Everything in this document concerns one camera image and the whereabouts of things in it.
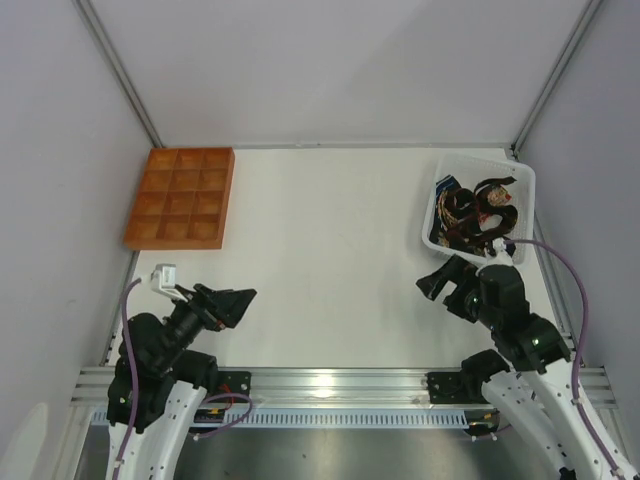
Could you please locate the dark red patterned tie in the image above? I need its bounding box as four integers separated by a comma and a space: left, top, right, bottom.
447, 176, 519, 255

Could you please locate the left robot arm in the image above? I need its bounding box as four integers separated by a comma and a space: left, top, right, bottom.
105, 284, 257, 479

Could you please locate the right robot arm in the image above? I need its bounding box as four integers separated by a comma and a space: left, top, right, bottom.
416, 255, 639, 479

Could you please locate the orange wooden compartment tray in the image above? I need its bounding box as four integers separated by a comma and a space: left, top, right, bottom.
123, 147, 235, 251

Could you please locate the white plastic mesh basket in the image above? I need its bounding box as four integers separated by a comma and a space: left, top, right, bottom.
421, 153, 535, 265

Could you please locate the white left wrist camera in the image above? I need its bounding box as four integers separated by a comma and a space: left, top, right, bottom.
149, 263, 183, 300

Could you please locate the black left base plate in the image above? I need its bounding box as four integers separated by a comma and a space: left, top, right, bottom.
213, 370, 252, 396

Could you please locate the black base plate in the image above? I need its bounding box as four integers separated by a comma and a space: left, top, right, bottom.
426, 371, 473, 405
213, 370, 252, 396

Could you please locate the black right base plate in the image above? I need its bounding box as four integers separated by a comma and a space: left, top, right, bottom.
426, 371, 473, 405

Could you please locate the aluminium mounting rail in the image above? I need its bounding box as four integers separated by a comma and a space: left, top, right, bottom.
71, 366, 617, 409

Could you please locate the white slotted cable duct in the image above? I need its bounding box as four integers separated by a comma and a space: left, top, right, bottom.
89, 409, 474, 429

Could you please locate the left aluminium frame post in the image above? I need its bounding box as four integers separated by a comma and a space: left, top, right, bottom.
71, 0, 164, 148

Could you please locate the aluminium frame post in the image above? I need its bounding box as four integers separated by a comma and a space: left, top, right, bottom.
71, 0, 164, 148
509, 0, 607, 159

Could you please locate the right aluminium frame post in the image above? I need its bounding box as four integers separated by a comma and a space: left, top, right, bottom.
509, 0, 607, 159

